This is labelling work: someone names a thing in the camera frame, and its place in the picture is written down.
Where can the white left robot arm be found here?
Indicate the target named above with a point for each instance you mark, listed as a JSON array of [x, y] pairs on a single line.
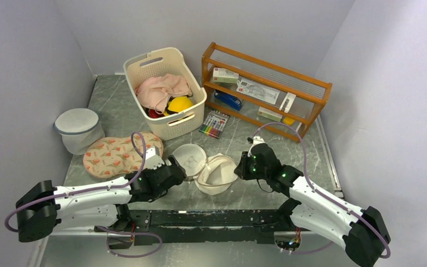
[[46, 208]]

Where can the yellow small block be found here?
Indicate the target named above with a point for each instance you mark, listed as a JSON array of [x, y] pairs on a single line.
[[288, 121]]

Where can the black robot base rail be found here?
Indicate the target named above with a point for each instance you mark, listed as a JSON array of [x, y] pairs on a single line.
[[199, 226]]

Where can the floral pink bra bag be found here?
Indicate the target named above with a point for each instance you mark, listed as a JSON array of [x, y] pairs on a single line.
[[114, 156]]

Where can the green white box lower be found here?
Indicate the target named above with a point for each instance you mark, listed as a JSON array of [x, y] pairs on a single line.
[[266, 113]]

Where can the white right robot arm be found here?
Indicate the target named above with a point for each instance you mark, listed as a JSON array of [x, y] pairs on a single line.
[[362, 233]]

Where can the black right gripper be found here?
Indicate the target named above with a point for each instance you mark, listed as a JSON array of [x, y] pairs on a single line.
[[241, 170]]

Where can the pack of coloured markers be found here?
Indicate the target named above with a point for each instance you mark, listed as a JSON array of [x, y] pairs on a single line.
[[214, 124]]

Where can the clear blister pack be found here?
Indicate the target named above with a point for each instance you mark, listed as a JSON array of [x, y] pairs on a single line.
[[257, 91]]

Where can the pink bra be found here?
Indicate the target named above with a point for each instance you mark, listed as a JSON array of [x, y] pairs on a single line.
[[164, 87]]

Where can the pink cloth in basket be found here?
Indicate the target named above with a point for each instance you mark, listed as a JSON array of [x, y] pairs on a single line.
[[144, 91]]

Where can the green white box upper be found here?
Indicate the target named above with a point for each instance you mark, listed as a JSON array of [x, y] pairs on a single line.
[[222, 75]]

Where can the cream plastic laundry basket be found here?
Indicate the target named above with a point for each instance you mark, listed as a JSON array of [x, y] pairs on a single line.
[[158, 63]]

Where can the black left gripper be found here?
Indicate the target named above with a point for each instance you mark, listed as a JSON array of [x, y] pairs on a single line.
[[172, 159]]

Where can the orange wooden shelf rack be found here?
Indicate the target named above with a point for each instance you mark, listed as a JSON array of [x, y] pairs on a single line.
[[311, 94]]

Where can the white mesh laundry bag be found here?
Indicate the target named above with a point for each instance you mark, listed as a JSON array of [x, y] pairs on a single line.
[[212, 175]]

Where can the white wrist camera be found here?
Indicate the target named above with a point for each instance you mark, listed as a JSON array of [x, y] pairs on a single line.
[[256, 140], [153, 159]]

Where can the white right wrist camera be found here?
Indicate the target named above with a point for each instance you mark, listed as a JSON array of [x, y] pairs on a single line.
[[256, 140]]

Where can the yellow bra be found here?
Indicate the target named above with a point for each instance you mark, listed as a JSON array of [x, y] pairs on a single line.
[[177, 104]]

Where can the blue stapler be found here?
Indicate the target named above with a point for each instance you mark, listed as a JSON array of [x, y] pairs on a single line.
[[228, 99]]

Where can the green white box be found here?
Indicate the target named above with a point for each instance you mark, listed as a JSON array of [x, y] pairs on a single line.
[[266, 113], [222, 75]]

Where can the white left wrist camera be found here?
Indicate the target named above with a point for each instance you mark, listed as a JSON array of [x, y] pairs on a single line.
[[153, 159]]

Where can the red garment in basket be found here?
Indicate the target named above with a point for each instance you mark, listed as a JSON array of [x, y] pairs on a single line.
[[153, 114]]

